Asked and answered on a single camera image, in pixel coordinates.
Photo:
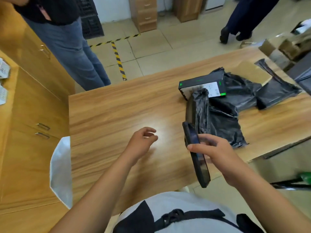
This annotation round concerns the black plastic crate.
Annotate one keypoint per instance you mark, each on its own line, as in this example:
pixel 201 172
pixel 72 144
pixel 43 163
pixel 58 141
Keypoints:
pixel 91 21

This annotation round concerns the white cabinet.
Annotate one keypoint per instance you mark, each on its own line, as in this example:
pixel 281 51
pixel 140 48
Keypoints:
pixel 215 3

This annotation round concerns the long yellow black hazard tape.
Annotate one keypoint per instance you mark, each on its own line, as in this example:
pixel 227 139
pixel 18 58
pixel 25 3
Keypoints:
pixel 119 63

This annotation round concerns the plain wooden cabinet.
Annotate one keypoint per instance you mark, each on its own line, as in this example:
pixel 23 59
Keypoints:
pixel 188 9

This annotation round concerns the cardboard box red tape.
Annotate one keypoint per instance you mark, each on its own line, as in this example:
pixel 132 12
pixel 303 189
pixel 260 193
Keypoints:
pixel 252 72

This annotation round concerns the person's left hand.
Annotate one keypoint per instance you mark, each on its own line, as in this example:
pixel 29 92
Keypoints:
pixel 139 145

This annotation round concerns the yellow wooden cabinet unit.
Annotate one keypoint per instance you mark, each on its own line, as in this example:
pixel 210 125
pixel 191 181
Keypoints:
pixel 29 143

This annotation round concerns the grey metal shelf rack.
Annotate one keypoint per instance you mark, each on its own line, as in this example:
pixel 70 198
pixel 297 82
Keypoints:
pixel 301 75

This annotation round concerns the wooden drawer cabinet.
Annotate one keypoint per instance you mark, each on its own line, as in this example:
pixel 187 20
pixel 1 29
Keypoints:
pixel 144 14

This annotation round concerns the pile of black poly bags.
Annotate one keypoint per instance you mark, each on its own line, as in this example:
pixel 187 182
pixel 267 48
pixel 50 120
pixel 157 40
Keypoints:
pixel 243 89

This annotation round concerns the black white flat item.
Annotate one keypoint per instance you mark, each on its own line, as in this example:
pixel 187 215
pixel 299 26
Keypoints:
pixel 303 26

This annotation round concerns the person's right hand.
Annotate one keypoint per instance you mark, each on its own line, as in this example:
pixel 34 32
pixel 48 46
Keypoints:
pixel 223 160

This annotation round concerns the person's right forearm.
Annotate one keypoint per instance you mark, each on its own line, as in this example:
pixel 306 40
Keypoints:
pixel 272 206

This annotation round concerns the person's left forearm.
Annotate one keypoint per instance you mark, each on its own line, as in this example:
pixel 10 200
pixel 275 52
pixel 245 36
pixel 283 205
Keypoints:
pixel 92 203

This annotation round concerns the open cardboard carton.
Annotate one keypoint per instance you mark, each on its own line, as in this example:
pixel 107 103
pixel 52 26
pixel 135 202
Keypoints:
pixel 286 46

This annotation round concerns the white woven sack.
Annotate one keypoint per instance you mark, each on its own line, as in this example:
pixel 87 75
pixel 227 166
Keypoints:
pixel 62 172

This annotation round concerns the black box green marks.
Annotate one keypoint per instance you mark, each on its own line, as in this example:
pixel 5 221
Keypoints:
pixel 201 80

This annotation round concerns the person's white black shirt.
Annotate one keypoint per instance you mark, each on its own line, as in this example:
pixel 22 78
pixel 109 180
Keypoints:
pixel 194 203

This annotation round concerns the black handheld scanner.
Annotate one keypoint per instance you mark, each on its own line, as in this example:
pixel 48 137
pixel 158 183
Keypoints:
pixel 201 172

